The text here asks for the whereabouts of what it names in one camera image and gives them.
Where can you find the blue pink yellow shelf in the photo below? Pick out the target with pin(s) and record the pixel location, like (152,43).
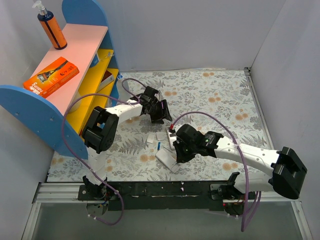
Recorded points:
(56,100)

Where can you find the floral table mat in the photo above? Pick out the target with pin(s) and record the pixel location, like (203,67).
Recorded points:
(219,101)

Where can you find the orange pump bottle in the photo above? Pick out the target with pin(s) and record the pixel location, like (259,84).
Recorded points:
(50,25)

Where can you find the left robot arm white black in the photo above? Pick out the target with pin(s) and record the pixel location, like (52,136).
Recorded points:
(100,130)

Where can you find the white jar under shelf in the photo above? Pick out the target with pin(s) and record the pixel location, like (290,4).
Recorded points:
(74,103)

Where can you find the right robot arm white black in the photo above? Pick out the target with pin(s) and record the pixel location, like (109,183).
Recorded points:
(281,171)

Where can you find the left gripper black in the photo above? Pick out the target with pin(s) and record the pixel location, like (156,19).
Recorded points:
(158,113)

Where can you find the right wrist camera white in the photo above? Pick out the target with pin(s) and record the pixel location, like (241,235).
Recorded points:
(171,133)

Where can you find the white box on shelf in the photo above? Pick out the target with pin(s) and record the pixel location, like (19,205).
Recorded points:
(107,78)

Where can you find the white slim remote control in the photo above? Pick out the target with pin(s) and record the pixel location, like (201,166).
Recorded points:
(171,143)

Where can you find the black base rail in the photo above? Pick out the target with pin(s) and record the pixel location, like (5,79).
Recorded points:
(161,195)

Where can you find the orange razor box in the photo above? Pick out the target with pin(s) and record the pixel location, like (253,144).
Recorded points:
(51,78)

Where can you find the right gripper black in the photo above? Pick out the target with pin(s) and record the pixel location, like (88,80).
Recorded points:
(182,151)

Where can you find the clear plastic bottle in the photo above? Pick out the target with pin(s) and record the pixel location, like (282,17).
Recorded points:
(123,95)

